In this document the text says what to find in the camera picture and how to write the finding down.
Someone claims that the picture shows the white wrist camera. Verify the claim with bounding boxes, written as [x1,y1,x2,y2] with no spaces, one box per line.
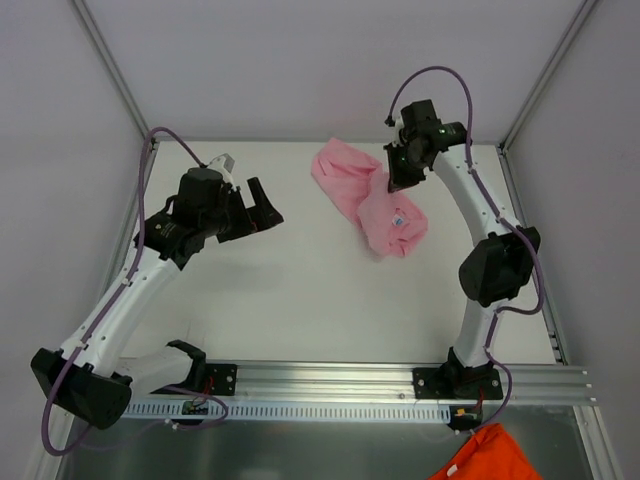
[393,116,404,142]
[206,153,235,184]

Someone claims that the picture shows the aluminium mounting rail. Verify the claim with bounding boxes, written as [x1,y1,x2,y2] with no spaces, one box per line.
[107,357,594,404]

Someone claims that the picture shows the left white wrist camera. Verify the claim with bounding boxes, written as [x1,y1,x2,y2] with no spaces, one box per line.
[206,153,235,184]

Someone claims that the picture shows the left aluminium frame post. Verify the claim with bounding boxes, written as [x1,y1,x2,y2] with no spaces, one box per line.
[68,0,149,138]

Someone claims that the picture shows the purple cable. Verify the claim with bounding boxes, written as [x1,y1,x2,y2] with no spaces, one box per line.
[383,65,547,426]
[41,127,229,456]

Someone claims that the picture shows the pink t shirt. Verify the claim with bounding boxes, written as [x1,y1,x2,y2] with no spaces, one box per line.
[311,138,428,258]

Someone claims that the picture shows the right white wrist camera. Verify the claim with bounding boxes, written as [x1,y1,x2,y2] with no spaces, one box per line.
[393,116,404,142]

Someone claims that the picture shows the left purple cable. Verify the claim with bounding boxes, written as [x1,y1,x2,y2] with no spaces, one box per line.
[41,127,229,456]

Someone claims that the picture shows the right aluminium frame post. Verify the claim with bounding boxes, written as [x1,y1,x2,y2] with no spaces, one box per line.
[498,0,601,152]

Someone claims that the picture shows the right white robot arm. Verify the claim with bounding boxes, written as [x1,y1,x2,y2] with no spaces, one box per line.
[385,100,541,399]

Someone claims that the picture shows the slotted cable duct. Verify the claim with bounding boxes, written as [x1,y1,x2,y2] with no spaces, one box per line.
[123,398,451,424]

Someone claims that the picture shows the aluminium frame post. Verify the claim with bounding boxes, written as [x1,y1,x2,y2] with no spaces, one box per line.
[498,0,601,152]
[68,0,149,138]

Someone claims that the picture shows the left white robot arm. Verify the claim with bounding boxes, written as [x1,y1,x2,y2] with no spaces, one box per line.
[31,167,284,430]

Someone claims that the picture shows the orange t shirt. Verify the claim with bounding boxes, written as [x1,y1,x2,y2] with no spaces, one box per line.
[430,424,542,480]

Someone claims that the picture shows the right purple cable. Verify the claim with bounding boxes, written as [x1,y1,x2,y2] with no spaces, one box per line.
[383,65,547,426]

